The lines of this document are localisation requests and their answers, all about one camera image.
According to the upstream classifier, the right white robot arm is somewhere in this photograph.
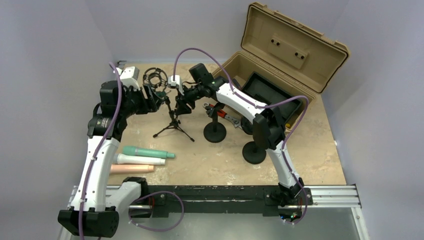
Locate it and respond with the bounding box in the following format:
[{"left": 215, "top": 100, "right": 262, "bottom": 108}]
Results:
[{"left": 167, "top": 63, "right": 308, "bottom": 204}]

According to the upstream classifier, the green microphone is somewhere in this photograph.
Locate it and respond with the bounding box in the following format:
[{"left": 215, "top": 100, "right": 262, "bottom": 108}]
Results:
[{"left": 122, "top": 146, "right": 176, "bottom": 159}]

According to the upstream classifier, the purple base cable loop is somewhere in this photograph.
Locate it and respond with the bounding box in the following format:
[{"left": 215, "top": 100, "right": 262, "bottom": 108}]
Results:
[{"left": 127, "top": 190, "right": 185, "bottom": 233}]

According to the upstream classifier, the white microphone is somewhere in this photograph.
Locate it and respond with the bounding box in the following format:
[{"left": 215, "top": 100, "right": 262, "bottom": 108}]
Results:
[{"left": 112, "top": 153, "right": 166, "bottom": 166}]

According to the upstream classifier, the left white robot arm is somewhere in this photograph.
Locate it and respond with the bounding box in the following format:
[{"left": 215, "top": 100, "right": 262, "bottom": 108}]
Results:
[{"left": 57, "top": 80, "right": 163, "bottom": 239}]

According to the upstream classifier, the black tripod mic stand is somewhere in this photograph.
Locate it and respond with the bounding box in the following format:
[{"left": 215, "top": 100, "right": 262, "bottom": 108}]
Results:
[{"left": 142, "top": 67, "right": 195, "bottom": 142}]

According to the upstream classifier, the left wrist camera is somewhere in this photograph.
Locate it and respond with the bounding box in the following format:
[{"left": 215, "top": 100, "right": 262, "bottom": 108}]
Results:
[{"left": 117, "top": 66, "right": 141, "bottom": 91}]

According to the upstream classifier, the round base clip stand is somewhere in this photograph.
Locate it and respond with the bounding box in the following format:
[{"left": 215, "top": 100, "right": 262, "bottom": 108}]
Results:
[{"left": 203, "top": 102, "right": 227, "bottom": 143}]

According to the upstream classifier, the pink microphone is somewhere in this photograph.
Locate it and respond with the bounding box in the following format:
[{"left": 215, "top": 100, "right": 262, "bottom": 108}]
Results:
[{"left": 109, "top": 164, "right": 155, "bottom": 174}]

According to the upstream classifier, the round base shock mount stand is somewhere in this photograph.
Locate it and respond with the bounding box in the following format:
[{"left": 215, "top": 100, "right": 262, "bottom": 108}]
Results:
[{"left": 240, "top": 116, "right": 267, "bottom": 165}]

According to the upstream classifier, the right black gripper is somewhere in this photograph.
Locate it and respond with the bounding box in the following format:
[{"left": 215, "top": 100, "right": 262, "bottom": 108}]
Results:
[{"left": 176, "top": 82, "right": 205, "bottom": 115}]

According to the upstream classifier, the red adjustable wrench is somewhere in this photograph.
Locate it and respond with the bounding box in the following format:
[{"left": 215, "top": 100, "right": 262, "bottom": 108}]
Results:
[{"left": 203, "top": 102, "right": 242, "bottom": 129}]

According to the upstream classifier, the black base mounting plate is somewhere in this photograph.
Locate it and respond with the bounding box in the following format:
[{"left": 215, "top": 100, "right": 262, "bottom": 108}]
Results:
[{"left": 129, "top": 185, "right": 314, "bottom": 220}]

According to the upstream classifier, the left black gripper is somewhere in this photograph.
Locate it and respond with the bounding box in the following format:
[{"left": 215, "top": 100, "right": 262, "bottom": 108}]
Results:
[{"left": 119, "top": 82, "right": 162, "bottom": 119}]

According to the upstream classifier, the tan plastic tool case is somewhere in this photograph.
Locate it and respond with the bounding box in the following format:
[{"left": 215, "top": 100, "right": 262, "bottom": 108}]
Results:
[{"left": 211, "top": 2, "right": 351, "bottom": 133}]

